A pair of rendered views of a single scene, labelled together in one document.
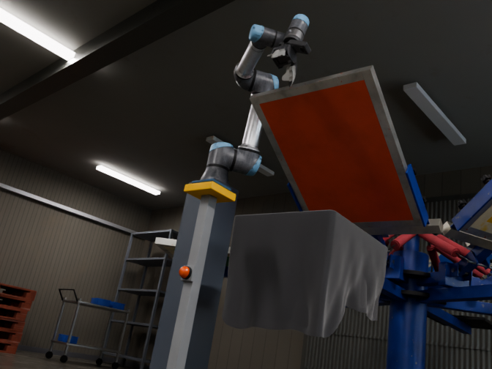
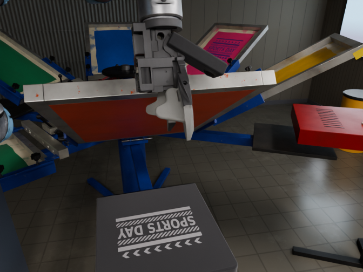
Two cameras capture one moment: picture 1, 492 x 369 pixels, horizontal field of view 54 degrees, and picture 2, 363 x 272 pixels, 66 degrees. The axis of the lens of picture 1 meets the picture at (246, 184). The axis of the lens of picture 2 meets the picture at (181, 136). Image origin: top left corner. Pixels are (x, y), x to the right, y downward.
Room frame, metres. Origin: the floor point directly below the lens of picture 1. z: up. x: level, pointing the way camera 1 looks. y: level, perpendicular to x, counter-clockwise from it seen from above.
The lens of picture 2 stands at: (1.37, 0.32, 1.71)
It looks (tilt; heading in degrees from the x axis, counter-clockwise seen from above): 25 degrees down; 305
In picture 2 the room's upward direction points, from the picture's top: straight up
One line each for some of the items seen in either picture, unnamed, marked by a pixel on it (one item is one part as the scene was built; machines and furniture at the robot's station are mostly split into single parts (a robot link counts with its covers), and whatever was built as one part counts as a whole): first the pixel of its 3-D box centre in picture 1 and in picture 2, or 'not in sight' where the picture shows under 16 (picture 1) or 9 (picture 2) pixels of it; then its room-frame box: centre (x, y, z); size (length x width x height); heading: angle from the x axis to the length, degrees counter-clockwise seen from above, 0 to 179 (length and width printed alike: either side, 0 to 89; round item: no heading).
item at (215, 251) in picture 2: not in sight; (157, 226); (1.92, -0.30, 0.95); 0.48 x 0.44 x 0.01; 140
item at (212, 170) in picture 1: (215, 177); not in sight; (2.30, 0.16, 1.25); 0.15 x 0.15 x 0.10
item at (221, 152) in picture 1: (221, 156); not in sight; (2.30, 0.15, 1.37); 0.13 x 0.12 x 0.14; 102
